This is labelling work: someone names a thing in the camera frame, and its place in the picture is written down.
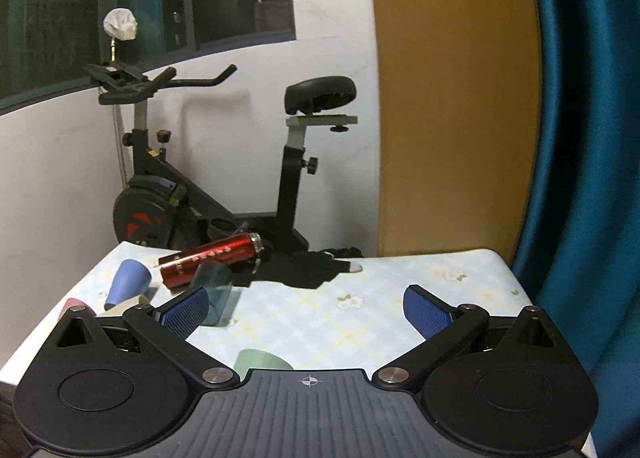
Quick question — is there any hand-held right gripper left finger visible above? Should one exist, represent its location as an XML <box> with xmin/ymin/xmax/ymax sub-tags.
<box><xmin>55</xmin><ymin>284</ymin><xmax>241</xmax><ymax>391</ymax></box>

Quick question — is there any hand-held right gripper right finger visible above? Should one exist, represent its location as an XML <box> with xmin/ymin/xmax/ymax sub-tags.
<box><xmin>372</xmin><ymin>284</ymin><xmax>559</xmax><ymax>391</ymax></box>

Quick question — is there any clear teal plastic cup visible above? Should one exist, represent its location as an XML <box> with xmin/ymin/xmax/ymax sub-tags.
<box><xmin>193</xmin><ymin>262</ymin><xmax>235</xmax><ymax>327</ymax></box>

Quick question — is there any blue cup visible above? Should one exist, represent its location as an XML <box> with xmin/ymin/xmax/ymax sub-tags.
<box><xmin>104</xmin><ymin>259</ymin><xmax>153</xmax><ymax>311</ymax></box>

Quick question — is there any cream cup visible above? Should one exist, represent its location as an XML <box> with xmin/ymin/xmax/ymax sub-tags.
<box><xmin>102</xmin><ymin>295</ymin><xmax>149</xmax><ymax>317</ymax></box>

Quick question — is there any green cup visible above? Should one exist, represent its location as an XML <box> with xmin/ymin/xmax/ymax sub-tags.
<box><xmin>233</xmin><ymin>348</ymin><xmax>295</xmax><ymax>375</ymax></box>

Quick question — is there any pink cup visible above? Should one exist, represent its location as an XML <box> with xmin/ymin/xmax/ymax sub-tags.
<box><xmin>60</xmin><ymin>297</ymin><xmax>96</xmax><ymax>320</ymax></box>

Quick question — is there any red metal thermos bottle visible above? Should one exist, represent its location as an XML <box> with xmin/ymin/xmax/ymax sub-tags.
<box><xmin>158</xmin><ymin>232</ymin><xmax>264</xmax><ymax>290</ymax></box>

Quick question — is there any floral tablecloth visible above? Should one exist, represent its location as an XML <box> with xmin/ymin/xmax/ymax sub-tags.
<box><xmin>0</xmin><ymin>240</ymin><xmax>599</xmax><ymax>458</ymax></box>

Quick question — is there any black glove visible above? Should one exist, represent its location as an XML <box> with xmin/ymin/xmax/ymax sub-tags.
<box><xmin>235</xmin><ymin>246</ymin><xmax>364</xmax><ymax>291</ymax></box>

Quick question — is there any black exercise bike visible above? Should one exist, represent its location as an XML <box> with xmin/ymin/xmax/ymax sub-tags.
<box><xmin>84</xmin><ymin>64</ymin><xmax>360</xmax><ymax>260</ymax></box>

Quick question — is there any wooden wardrobe panel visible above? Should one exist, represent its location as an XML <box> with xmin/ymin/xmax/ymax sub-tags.
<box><xmin>364</xmin><ymin>0</ymin><xmax>544</xmax><ymax>260</ymax></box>

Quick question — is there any teal curtain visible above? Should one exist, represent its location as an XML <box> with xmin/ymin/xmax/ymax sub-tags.
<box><xmin>512</xmin><ymin>0</ymin><xmax>640</xmax><ymax>458</ymax></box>

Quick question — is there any white cloth-wrapped tap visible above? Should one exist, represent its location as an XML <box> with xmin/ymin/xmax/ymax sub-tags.
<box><xmin>102</xmin><ymin>8</ymin><xmax>139</xmax><ymax>64</ymax></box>

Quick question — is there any dark glass window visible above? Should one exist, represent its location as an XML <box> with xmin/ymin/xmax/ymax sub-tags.
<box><xmin>0</xmin><ymin>0</ymin><xmax>297</xmax><ymax>115</ymax></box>

